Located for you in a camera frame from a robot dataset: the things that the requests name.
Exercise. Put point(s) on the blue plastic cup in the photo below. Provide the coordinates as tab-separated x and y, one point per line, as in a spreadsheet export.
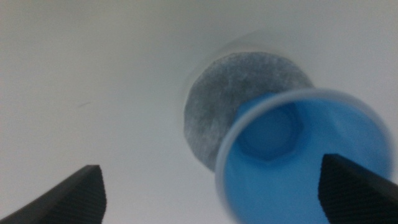
280	186

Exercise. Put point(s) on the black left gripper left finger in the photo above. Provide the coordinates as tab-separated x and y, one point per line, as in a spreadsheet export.
77	199

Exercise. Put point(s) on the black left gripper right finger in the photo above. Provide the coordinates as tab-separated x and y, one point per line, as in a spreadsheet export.
357	196

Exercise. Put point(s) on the round grey felt cup mat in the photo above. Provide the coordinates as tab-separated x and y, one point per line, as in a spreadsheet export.
224	102

